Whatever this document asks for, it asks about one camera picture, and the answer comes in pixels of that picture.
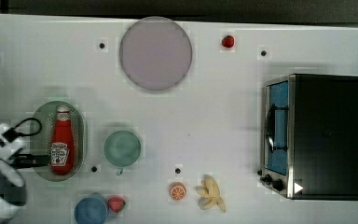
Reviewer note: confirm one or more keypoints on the lilac round plate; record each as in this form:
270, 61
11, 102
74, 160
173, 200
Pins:
155, 53

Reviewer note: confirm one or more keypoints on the green mug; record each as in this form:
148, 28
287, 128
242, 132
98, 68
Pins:
122, 148

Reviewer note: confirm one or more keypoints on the blue cup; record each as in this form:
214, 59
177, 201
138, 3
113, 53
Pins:
91, 210

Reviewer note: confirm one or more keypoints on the orange slice toy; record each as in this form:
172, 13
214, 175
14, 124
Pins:
177, 191

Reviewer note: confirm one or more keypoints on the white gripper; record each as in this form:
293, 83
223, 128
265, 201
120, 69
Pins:
11, 144

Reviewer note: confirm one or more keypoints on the strawberry toy near plate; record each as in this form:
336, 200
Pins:
228, 41

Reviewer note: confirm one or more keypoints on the peeled banana toy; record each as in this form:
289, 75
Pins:
210, 195

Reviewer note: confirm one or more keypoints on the strawberry toy near cup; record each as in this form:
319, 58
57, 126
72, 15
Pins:
116, 204

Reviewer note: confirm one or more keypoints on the black toaster oven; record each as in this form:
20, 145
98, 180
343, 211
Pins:
310, 137

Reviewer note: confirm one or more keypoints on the red ketchup bottle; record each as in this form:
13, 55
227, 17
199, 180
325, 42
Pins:
62, 148

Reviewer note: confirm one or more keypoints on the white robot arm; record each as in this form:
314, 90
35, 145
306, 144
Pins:
13, 189

